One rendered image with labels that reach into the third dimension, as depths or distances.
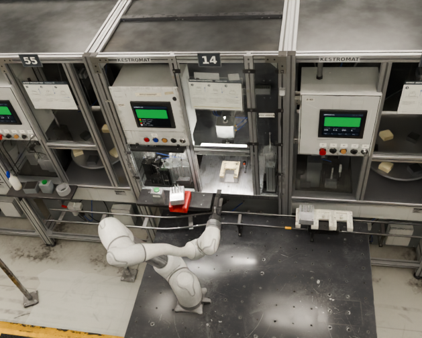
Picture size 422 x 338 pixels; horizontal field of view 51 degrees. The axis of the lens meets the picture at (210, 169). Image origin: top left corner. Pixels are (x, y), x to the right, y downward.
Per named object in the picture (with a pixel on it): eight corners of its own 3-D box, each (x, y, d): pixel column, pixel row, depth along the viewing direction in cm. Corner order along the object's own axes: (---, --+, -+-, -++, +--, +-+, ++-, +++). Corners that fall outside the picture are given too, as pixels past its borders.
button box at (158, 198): (153, 203, 313) (149, 192, 305) (156, 195, 319) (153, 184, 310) (164, 204, 312) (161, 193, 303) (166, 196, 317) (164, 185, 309)
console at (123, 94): (126, 147, 290) (107, 89, 257) (138, 119, 309) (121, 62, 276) (188, 149, 281) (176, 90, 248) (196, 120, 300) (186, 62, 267)
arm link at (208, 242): (209, 222, 260) (198, 232, 269) (204, 245, 250) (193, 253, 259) (225, 230, 263) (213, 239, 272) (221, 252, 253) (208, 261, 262)
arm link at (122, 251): (147, 251, 225) (136, 233, 234) (115, 257, 214) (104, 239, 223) (141, 269, 232) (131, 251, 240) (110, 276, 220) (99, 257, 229)
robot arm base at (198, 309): (208, 316, 275) (207, 312, 271) (174, 312, 280) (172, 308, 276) (213, 289, 287) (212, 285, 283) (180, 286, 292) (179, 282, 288)
